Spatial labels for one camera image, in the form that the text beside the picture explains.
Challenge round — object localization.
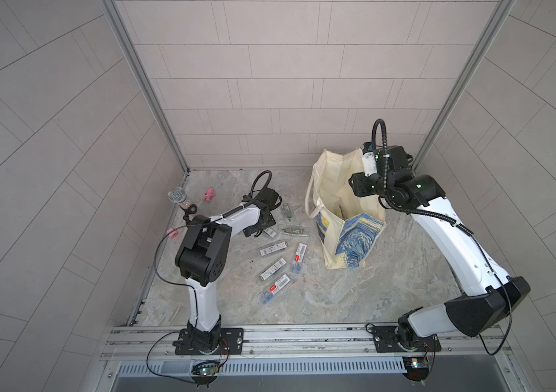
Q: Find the compass set gold label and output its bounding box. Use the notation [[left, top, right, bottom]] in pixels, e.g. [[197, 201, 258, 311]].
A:
[[263, 228, 277, 238]]

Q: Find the green compass set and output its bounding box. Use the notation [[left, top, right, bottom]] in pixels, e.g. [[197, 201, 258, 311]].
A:
[[281, 226, 308, 237], [281, 203, 294, 221]]

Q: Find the compass set grey label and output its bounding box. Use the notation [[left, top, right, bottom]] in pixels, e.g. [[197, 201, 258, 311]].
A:
[[258, 240, 289, 257]]

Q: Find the cream canvas tote bag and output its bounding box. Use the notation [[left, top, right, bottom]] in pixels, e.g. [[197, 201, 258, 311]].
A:
[[305, 150, 385, 270]]

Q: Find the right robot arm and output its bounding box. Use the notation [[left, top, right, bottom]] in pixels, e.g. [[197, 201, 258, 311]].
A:
[[348, 119, 531, 351]]

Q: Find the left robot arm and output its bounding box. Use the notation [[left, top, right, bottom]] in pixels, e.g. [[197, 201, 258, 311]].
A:
[[175, 170, 281, 352]]

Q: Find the compass set lower grey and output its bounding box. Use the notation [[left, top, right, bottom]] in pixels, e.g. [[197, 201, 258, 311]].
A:
[[258, 257, 286, 283]]

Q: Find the compass set red label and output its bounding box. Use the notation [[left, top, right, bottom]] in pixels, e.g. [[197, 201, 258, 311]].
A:
[[290, 243, 307, 274]]

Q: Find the compass set red bottom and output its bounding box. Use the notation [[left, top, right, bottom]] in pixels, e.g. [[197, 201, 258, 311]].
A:
[[260, 274, 292, 304]]

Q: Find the pink pig toy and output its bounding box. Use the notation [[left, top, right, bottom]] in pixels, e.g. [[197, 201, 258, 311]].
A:
[[204, 187, 216, 202]]

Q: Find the black microphone stand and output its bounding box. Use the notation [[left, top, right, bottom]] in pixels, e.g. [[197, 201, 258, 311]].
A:
[[181, 204, 201, 229]]

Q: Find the pink eraser block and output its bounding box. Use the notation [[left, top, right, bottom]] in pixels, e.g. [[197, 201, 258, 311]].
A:
[[167, 228, 178, 238]]

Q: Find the left circuit board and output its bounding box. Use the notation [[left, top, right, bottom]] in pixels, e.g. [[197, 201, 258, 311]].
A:
[[191, 360, 221, 385]]

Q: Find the circuit board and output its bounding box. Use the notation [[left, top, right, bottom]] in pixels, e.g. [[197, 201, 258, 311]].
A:
[[402, 357, 431, 382], [191, 360, 221, 385]]

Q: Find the right circuit board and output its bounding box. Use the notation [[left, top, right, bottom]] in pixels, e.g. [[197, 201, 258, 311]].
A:
[[402, 357, 431, 382]]

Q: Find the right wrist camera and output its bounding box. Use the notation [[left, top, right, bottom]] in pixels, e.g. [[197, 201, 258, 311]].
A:
[[361, 141, 379, 177]]

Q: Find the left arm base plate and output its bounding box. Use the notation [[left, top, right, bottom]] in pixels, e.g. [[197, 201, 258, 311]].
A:
[[173, 326, 245, 355]]

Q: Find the aluminium front rail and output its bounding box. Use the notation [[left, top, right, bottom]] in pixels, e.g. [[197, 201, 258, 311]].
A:
[[96, 321, 516, 392]]

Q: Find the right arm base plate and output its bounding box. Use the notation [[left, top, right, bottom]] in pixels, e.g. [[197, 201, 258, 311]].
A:
[[366, 323, 441, 353]]

